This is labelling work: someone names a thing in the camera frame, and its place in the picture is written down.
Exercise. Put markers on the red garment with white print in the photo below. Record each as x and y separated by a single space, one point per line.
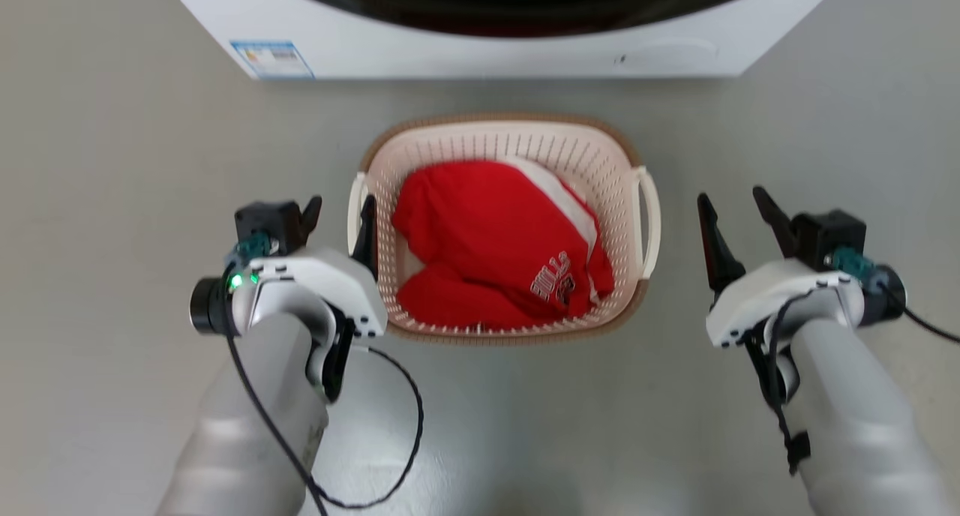
487 246

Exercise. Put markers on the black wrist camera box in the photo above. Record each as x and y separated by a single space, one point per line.
268 222
829 237

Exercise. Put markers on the beige plastic laundry basket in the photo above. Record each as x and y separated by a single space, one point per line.
611 163

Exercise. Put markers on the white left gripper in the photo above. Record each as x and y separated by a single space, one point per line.
330 276

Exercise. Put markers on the dark round washer door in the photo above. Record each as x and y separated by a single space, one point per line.
525 6

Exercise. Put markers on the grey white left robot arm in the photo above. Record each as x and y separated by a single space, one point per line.
247 426

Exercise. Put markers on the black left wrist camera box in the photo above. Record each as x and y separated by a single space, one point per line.
268 222

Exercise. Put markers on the white front-load washing machine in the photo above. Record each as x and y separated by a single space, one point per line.
480 55

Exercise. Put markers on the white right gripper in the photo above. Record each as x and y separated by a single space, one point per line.
780 295

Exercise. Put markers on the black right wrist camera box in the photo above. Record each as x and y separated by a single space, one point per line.
829 237

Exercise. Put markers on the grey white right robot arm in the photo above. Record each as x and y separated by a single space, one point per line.
862 433

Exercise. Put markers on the blue white energy label sticker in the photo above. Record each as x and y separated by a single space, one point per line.
273 58

